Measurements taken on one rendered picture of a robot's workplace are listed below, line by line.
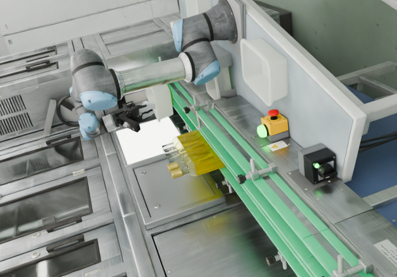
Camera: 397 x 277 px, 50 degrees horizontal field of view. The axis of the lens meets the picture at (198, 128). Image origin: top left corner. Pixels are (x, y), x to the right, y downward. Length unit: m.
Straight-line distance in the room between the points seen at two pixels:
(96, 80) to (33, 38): 3.90
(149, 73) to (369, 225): 0.88
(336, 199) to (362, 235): 0.15
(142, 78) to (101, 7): 3.82
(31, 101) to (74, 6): 2.77
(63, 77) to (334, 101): 1.78
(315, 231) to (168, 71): 0.78
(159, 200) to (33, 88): 1.17
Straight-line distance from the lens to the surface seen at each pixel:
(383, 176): 1.38
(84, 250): 1.79
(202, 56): 1.63
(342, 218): 1.19
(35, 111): 2.70
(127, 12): 5.39
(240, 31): 1.66
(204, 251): 1.60
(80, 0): 5.31
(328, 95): 1.24
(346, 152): 1.26
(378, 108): 1.27
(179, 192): 1.83
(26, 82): 2.62
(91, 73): 1.52
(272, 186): 1.34
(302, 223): 1.20
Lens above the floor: 1.35
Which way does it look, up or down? 12 degrees down
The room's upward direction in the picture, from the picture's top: 107 degrees counter-clockwise
